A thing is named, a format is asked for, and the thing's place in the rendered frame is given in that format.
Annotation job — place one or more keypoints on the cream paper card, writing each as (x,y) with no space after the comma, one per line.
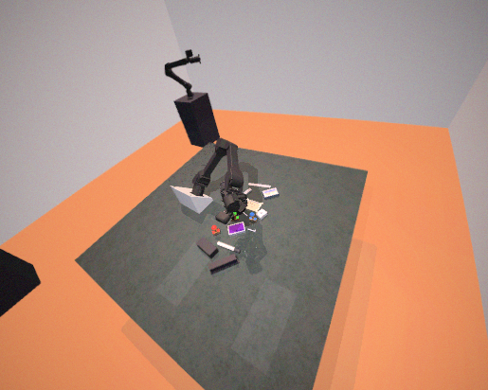
(252,205)

